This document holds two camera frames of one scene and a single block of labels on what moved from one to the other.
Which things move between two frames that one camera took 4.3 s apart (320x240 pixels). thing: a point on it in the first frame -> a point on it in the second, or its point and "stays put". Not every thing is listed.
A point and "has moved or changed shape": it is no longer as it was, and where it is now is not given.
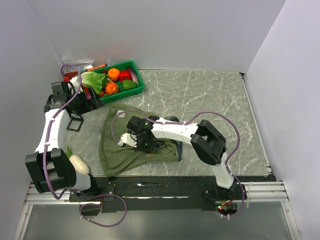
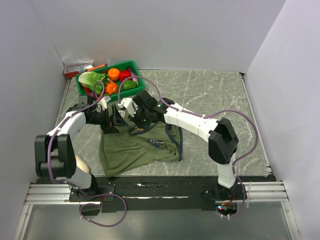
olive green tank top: [117, 159] has moved or changed shape
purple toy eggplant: [133, 74] stays put
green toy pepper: [128, 84] stays put
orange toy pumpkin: [111, 88] stays put
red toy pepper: [125, 74] stays put
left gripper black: [95, 103] -> [117, 121]
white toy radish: [78, 163] stays put
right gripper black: [149, 150] -> [138, 124]
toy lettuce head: [97, 81] stays put
